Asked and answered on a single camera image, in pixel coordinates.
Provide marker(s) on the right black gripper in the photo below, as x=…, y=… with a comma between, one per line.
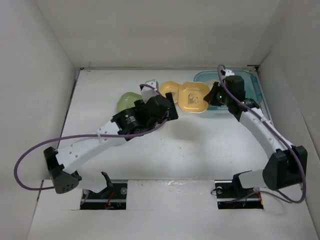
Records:
x=210, y=97

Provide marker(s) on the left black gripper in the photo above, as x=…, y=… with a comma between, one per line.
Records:
x=172, y=114

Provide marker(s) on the yellow plate bottom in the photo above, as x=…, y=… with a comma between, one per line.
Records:
x=191, y=97

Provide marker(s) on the yellow plate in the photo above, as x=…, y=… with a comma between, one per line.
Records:
x=170, y=87
x=191, y=97

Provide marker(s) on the yellow plate top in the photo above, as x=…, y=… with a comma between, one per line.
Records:
x=170, y=87

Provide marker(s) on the green plate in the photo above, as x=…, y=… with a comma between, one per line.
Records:
x=127, y=100

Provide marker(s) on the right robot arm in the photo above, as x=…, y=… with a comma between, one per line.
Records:
x=285, y=170

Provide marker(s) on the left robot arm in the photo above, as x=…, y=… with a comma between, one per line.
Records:
x=63, y=163

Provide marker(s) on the teal plastic bin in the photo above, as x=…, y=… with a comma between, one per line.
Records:
x=216, y=76

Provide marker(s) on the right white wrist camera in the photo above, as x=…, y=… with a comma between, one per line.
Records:
x=227, y=73

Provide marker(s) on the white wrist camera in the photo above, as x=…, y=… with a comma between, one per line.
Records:
x=150, y=90
x=227, y=73

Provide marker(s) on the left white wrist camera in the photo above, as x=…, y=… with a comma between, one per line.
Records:
x=150, y=90

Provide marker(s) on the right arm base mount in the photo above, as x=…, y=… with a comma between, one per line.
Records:
x=229, y=197

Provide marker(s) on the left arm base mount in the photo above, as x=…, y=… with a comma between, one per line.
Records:
x=116, y=200

